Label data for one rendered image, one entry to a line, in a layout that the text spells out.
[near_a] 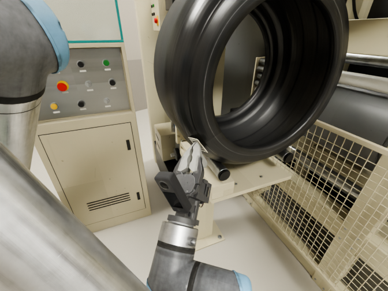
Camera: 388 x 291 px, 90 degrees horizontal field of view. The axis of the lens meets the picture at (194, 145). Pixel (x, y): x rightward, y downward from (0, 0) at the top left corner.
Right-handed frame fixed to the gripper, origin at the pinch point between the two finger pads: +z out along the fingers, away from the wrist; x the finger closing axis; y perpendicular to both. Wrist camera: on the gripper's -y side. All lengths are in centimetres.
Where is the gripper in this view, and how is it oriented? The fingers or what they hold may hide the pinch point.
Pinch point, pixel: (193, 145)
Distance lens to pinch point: 53.7
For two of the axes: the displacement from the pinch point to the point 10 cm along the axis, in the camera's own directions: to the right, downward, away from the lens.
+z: 2.1, -9.0, 3.9
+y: 5.4, 4.4, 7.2
